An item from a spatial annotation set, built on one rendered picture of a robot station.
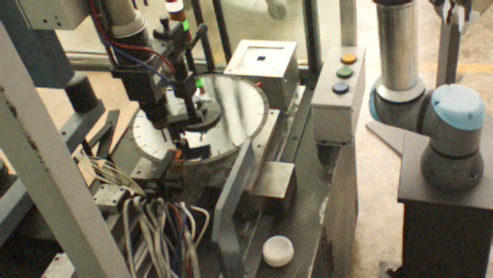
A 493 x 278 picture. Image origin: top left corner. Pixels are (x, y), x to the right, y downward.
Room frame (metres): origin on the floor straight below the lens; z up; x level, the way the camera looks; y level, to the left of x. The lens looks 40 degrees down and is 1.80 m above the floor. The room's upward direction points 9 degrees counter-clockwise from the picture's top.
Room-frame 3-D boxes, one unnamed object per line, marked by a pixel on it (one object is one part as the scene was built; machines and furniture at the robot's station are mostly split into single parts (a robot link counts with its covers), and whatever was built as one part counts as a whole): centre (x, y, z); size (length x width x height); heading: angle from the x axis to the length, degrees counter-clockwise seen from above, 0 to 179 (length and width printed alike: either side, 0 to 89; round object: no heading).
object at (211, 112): (1.08, 0.21, 0.96); 0.11 x 0.11 x 0.03
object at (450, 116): (0.97, -0.40, 0.91); 0.13 x 0.12 x 0.14; 52
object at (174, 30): (1.00, 0.21, 1.17); 0.06 x 0.05 x 0.20; 151
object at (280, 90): (1.38, 0.04, 0.82); 0.18 x 0.18 x 0.15; 70
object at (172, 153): (0.90, 0.28, 0.95); 0.10 x 0.03 x 0.07; 160
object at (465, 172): (0.97, -0.40, 0.80); 0.15 x 0.15 x 0.10
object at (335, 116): (1.24, -0.17, 0.82); 0.28 x 0.11 x 0.15; 160
